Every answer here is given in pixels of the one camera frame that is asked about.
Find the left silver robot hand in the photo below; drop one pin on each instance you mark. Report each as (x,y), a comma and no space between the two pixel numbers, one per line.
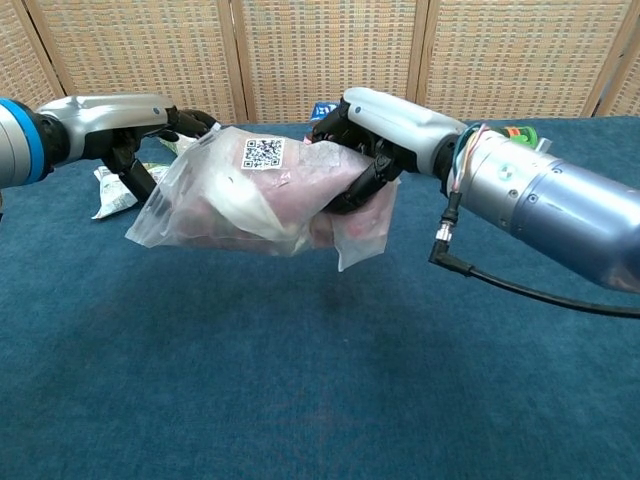
(110,117)

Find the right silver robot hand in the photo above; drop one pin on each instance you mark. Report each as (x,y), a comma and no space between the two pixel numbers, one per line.
(400,120)

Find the transparent plastic zip bag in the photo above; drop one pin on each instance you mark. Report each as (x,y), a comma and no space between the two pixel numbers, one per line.
(200,165)

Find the clear plastic bag with garment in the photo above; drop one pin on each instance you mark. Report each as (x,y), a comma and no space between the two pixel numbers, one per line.
(300,190)

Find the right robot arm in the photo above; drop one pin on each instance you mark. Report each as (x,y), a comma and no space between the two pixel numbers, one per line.
(550,205)

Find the crumpled white snack bag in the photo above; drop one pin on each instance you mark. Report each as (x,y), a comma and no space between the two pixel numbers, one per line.
(112,197)

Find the plastic bottle with green label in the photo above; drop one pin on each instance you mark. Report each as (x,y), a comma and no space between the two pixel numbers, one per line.
(175,145)

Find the blue Oreo cookie box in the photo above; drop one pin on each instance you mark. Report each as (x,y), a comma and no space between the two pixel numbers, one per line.
(325,111)

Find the woven wooden folding screen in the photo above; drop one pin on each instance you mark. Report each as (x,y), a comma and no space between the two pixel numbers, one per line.
(325,50)

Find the green Pringles can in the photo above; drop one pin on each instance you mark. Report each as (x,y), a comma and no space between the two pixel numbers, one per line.
(520,136)

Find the blue carpet table surface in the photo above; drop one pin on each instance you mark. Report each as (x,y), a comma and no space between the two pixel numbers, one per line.
(250,350)

